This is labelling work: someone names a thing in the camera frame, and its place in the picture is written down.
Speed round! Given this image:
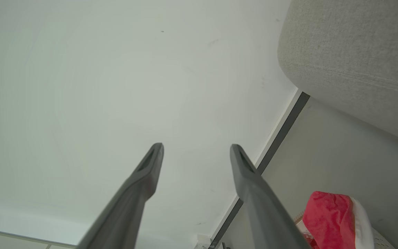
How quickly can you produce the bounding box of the dark grey baseboard strip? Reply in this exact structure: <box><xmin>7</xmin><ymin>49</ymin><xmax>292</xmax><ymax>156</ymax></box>
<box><xmin>208</xmin><ymin>91</ymin><xmax>311</xmax><ymax>249</ymax></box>

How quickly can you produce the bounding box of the grey fabric sofa seat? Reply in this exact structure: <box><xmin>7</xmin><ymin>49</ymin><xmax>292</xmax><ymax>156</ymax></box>
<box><xmin>277</xmin><ymin>0</ymin><xmax>398</xmax><ymax>148</ymax></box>

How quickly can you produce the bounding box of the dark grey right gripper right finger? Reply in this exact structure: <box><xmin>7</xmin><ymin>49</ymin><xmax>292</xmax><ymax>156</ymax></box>
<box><xmin>230</xmin><ymin>144</ymin><xmax>312</xmax><ymax>249</ymax></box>

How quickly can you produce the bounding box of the white laundry basket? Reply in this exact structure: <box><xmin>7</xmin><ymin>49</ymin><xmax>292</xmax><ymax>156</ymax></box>
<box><xmin>294</xmin><ymin>210</ymin><xmax>397</xmax><ymax>249</ymax></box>

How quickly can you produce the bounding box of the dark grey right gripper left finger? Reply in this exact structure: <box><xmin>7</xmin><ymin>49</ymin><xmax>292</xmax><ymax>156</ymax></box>
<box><xmin>77</xmin><ymin>143</ymin><xmax>164</xmax><ymax>249</ymax></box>

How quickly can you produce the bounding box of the red white basketball jersey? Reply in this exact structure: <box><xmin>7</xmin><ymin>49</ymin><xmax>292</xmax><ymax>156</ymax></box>
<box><xmin>302</xmin><ymin>191</ymin><xmax>375</xmax><ymax>249</ymax></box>

